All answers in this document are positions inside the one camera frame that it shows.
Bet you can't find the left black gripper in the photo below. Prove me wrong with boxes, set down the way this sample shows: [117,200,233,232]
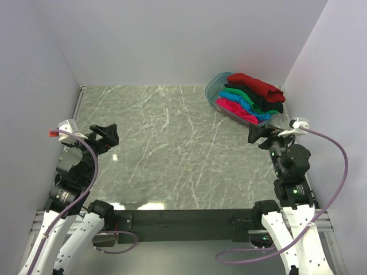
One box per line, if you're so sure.
[65,123,119,183]

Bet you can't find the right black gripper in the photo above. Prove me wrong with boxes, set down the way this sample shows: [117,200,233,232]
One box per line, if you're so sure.
[247,122,298,176]

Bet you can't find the red t shirt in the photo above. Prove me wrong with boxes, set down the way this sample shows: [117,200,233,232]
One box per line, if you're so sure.
[227,73,286,103]

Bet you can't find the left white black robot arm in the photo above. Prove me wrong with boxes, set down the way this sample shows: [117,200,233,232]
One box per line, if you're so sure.
[20,120,119,274]

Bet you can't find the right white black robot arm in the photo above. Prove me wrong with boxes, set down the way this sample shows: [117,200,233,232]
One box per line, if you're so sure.
[248,125,333,274]

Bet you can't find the blue t shirt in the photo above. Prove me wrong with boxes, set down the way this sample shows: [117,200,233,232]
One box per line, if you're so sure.
[219,91,271,123]

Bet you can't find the black t shirt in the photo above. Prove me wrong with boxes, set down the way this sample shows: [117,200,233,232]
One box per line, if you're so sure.
[224,84,284,114]

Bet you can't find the pink t shirt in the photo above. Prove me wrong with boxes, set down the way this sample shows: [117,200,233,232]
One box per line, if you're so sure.
[216,97,259,124]

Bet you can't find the green t shirt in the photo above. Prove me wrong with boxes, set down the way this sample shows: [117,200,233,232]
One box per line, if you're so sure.
[224,88,264,114]

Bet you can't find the clear plastic bin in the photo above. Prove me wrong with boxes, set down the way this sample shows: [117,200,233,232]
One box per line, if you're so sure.
[205,72,280,127]

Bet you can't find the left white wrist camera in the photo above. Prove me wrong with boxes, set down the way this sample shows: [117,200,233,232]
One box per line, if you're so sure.
[49,119,87,144]

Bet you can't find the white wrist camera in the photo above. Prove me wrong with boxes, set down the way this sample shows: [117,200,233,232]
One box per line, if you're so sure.
[278,117,309,137]
[49,119,87,144]

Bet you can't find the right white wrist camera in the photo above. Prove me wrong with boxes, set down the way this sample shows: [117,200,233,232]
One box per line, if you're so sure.
[278,117,309,137]

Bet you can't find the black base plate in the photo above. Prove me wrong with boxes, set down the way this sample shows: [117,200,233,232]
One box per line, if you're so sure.
[103,209,272,248]

